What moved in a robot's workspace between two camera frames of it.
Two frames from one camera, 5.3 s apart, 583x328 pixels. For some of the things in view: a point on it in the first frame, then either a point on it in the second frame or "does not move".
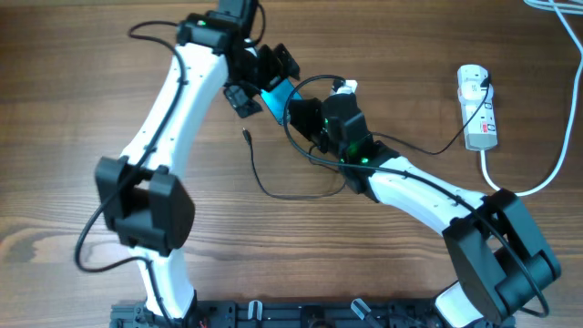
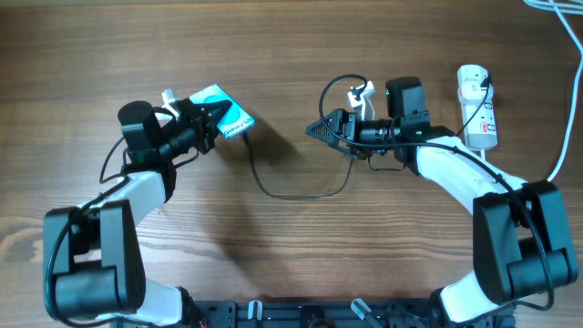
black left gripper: x=271 y=67 to x=189 y=112
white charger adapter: x=471 y=91 does not move
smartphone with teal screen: x=276 y=98 to x=235 y=117
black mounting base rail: x=285 y=313 does not move
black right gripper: x=302 y=122 to x=339 y=117
